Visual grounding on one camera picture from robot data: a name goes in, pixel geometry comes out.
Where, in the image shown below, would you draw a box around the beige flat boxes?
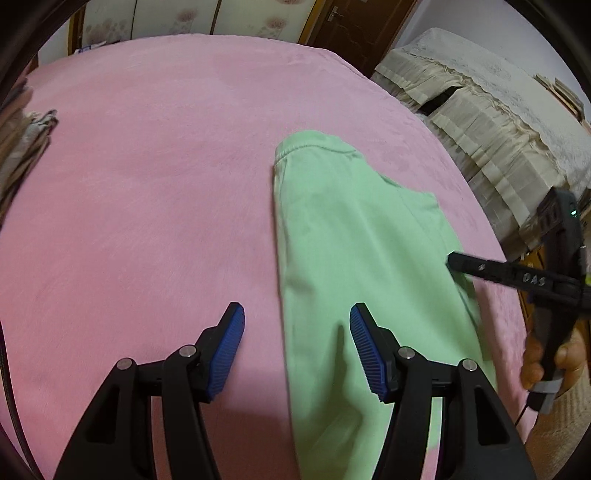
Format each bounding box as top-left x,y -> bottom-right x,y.
536,74 -> 585,123

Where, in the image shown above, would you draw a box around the beige lace-covered furniture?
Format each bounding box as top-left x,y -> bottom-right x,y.
369,28 -> 591,259

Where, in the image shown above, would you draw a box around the black thin cable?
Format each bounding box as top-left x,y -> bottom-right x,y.
512,399 -> 532,428

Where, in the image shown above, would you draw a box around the pink fleece blanket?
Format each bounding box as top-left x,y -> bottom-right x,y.
0,34 -> 532,480

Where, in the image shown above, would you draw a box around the dark gripper cable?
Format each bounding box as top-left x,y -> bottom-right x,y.
0,318 -> 35,467

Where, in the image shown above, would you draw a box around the green t-shirt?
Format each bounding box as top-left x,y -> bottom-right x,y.
272,130 -> 497,480

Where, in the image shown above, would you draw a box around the dark brown door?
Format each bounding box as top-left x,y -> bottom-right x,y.
307,0 -> 419,79

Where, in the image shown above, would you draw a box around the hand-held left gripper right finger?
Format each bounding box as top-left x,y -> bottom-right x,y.
349,302 -> 539,480

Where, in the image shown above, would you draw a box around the stack of folded clothes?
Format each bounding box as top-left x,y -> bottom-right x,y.
0,85 -> 60,227

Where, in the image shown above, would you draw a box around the floral sliding door wardrobe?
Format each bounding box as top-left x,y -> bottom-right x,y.
69,0 -> 324,51

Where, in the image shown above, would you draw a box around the person's right forearm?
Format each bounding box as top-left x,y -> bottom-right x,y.
526,369 -> 591,480

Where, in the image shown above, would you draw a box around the person's right hand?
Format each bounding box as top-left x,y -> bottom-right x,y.
521,330 -> 591,393

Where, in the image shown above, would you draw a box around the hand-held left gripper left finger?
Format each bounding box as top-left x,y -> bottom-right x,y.
53,302 -> 245,480

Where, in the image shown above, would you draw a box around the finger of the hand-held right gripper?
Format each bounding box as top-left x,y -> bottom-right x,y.
448,251 -> 578,296

